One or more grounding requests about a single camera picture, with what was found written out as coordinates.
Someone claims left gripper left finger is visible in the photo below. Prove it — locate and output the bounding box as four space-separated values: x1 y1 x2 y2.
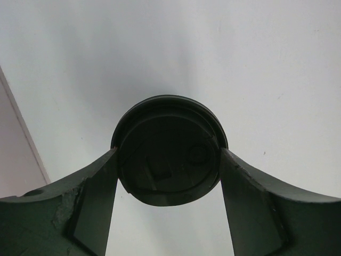
1 149 118 255

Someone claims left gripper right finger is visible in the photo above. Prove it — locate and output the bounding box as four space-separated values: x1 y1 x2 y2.
220 149 340 255

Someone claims black cup lid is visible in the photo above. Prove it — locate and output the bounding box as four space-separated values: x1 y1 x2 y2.
111 95 228 207

